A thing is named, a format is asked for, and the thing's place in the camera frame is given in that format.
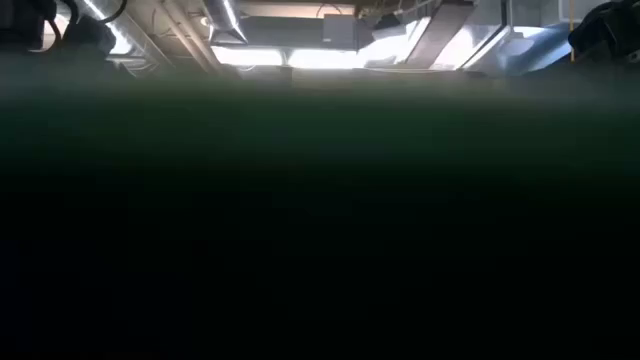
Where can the grey ceiling box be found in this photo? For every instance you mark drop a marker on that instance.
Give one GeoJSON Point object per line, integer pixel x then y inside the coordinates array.
{"type": "Point", "coordinates": [340, 31]}

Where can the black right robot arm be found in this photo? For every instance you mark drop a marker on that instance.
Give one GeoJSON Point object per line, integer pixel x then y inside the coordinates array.
{"type": "Point", "coordinates": [610, 30]}

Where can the rectangular silver ceiling duct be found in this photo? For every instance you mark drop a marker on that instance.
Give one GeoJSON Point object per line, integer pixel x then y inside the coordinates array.
{"type": "Point", "coordinates": [530, 50]}

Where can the short round silver duct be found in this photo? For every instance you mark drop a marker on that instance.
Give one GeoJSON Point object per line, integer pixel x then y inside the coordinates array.
{"type": "Point", "coordinates": [225, 20]}

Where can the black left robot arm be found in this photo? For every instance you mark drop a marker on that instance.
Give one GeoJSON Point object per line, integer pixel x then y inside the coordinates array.
{"type": "Point", "coordinates": [20, 20]}

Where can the teal round plate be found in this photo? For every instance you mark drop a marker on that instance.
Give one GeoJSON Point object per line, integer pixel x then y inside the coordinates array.
{"type": "Point", "coordinates": [320, 225]}

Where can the long spiral silver duct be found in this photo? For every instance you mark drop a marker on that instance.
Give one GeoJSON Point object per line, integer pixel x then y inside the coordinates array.
{"type": "Point", "coordinates": [132, 32]}

